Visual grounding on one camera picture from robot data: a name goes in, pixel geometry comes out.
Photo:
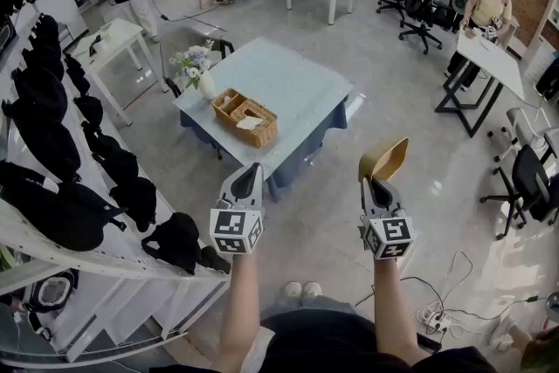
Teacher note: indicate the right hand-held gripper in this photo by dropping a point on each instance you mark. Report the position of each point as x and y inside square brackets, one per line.
[388, 233]

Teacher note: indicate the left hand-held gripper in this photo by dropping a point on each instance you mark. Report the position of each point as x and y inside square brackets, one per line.
[236, 227]

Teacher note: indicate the tan rectangular dish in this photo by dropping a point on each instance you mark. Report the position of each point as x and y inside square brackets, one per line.
[388, 159]

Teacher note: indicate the person's left forearm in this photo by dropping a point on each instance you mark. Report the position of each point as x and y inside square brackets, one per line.
[238, 301]

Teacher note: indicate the person's right forearm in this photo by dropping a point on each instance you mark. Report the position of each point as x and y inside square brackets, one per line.
[393, 305]

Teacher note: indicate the wicker tissue basket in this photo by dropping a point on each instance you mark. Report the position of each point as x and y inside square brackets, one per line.
[257, 131]

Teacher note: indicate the white tissue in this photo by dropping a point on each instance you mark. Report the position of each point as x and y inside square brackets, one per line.
[250, 122]

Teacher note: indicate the table with blue floral cloth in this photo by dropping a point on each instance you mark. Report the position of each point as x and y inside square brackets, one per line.
[284, 91]

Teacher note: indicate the white vase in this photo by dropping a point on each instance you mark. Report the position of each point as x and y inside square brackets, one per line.
[207, 86]

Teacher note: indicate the person's left white shoe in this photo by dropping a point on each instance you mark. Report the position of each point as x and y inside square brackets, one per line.
[292, 289]

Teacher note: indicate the person's white shoe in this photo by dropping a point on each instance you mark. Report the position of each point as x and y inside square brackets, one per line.
[292, 289]
[312, 289]

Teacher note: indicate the person's right white shoe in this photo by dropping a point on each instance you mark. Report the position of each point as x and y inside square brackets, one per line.
[312, 289]

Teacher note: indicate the person's blue jeans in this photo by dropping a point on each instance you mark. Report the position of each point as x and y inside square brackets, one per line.
[314, 305]

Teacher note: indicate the artificial flower bouquet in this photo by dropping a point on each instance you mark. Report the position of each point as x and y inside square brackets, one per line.
[192, 61]

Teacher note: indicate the white power strip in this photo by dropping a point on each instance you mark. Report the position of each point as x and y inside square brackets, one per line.
[439, 321]

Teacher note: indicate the grey upholstered chair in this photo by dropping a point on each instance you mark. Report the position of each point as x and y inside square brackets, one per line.
[183, 43]

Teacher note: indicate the person's black shirt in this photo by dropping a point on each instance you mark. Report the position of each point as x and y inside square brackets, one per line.
[327, 345]

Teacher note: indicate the white grey office chair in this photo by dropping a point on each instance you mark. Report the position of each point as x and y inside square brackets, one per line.
[524, 126]

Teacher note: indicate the white shelf rack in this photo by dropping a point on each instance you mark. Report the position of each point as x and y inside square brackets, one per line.
[131, 301]

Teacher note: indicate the black phone stand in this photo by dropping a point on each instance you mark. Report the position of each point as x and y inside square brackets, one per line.
[95, 46]

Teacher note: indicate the white table with black frame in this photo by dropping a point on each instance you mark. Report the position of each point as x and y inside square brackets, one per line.
[493, 61]

